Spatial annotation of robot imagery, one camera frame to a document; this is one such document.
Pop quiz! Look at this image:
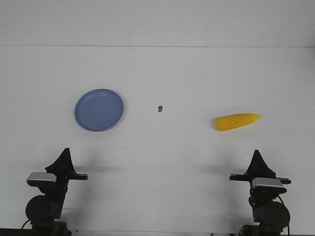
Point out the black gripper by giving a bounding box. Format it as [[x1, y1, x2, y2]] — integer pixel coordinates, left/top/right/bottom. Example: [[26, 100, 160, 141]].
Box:
[[45, 147, 88, 188], [229, 150, 291, 184]]

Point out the yellow corn cob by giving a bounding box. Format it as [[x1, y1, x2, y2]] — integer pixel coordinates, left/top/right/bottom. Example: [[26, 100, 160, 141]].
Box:
[[214, 113, 261, 131]]

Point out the blue round plate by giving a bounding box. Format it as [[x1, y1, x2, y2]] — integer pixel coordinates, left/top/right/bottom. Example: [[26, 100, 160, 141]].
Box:
[[74, 88, 125, 132]]

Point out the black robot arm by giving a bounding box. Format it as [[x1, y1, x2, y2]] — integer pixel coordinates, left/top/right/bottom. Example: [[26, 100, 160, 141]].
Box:
[[229, 149, 291, 236], [25, 147, 88, 236]]

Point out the small brown table chip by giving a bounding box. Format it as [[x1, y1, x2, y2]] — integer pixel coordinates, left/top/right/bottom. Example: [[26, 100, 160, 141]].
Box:
[[157, 105, 163, 113]]

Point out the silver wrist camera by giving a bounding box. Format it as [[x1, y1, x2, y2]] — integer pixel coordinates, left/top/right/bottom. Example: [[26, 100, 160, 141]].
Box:
[[252, 179, 286, 194], [27, 172, 57, 187]]

